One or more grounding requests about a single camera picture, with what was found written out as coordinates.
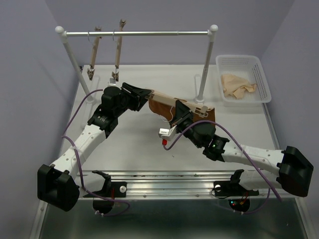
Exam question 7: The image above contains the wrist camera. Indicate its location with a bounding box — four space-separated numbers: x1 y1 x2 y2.
108 78 117 86
158 126 176 141

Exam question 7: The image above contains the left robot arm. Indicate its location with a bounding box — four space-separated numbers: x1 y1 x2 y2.
37 83 153 212

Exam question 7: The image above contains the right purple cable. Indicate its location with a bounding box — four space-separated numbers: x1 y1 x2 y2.
161 120 282 215

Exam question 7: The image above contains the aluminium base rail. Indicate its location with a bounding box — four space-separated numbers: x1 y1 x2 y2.
75 170 268 201

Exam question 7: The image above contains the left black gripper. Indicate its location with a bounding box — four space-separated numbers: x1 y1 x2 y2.
114 82 152 117

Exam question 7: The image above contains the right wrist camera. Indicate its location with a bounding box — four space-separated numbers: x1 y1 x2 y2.
158 126 176 141

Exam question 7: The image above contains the white metal clothes rack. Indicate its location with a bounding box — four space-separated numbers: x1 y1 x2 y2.
55 24 218 103

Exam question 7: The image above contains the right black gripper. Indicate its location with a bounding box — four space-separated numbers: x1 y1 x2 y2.
169 99 202 148

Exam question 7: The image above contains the white plastic basket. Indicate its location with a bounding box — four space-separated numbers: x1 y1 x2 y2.
216 55 272 107

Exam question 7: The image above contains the beige clip hanger with underwear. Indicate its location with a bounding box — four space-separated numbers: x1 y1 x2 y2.
148 90 214 118

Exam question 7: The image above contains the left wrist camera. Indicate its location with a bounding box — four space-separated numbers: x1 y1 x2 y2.
108 78 117 86

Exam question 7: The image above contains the brown underwear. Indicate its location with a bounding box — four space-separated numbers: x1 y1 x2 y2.
149 100 215 122

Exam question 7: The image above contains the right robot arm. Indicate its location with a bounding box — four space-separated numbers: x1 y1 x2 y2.
170 100 314 197

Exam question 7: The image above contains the far left beige hanger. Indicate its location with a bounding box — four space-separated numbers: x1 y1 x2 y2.
87 34 102 81

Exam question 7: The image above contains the beige cloth in basket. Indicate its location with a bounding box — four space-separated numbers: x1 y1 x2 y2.
221 74 257 100

